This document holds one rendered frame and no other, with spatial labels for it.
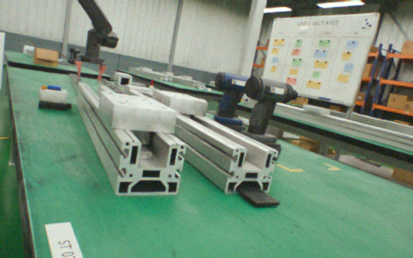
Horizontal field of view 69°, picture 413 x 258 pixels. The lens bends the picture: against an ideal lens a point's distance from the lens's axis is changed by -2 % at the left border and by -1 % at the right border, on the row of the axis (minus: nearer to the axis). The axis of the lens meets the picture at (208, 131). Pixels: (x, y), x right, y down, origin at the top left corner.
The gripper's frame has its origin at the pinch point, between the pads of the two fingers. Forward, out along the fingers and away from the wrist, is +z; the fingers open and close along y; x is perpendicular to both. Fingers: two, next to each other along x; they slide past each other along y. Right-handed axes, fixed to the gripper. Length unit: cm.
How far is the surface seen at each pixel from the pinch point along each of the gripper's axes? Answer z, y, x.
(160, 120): -2, 1, -90
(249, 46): -116, 500, 618
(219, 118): 3, 36, -52
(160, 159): 4, 1, -94
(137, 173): 6, -4, -97
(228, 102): -3, 39, -51
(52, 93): 3.9, -14.3, -32.8
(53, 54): -3, -11, 193
